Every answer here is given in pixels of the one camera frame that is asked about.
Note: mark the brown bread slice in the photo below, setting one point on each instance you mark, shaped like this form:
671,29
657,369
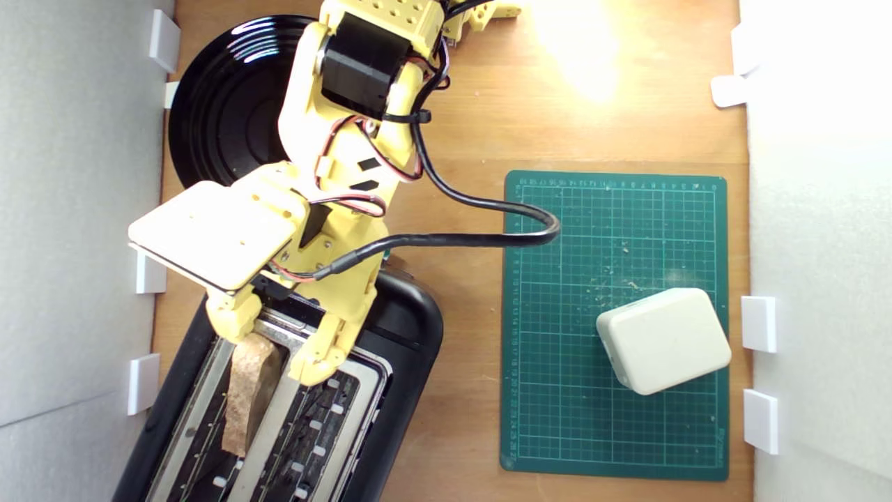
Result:
247,390

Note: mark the black two-slot toaster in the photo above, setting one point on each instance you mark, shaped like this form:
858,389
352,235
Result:
408,348

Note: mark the black round plate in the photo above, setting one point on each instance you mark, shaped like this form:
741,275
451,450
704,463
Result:
223,104

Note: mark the green cutting mat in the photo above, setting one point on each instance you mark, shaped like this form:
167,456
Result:
557,348

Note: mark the white plastic block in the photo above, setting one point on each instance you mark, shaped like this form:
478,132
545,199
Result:
662,341

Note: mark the yellow plate wrist camera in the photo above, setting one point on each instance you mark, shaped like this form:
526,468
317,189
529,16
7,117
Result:
216,233

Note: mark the white wall clip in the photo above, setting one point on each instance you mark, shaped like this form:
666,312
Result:
759,324
164,40
739,49
761,421
143,383
171,94
150,275
728,90

